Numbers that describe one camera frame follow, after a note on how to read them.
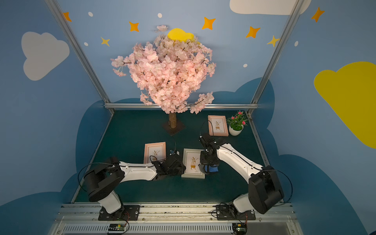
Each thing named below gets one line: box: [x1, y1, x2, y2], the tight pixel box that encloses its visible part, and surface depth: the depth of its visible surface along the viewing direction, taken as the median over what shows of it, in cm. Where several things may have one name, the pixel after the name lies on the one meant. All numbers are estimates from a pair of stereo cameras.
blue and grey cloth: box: [197, 163, 219, 175], surface depth 82 cm
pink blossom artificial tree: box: [111, 24, 216, 137], surface depth 70 cm
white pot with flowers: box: [226, 110, 249, 137], surface depth 103 cm
